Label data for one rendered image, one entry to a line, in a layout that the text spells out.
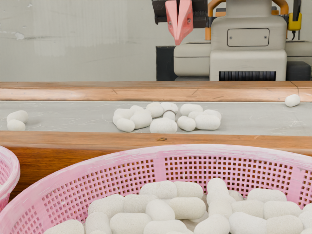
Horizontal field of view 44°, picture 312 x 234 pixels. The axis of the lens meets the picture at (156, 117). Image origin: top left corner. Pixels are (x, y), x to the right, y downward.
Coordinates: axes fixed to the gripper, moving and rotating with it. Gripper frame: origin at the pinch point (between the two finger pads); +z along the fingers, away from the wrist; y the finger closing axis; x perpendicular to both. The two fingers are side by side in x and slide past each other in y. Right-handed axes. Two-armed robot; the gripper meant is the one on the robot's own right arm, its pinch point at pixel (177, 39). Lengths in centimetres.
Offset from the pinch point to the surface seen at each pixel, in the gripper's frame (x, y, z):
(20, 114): -3.1, -22.1, 18.9
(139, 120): -3.4, -3.7, 20.1
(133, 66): 145, -51, -133
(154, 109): 1.1, -2.7, 14.6
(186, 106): 1.1, 2.2, 14.1
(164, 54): 137, -29, -137
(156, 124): -6.0, -0.8, 22.5
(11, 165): -18.2, -11.0, 35.7
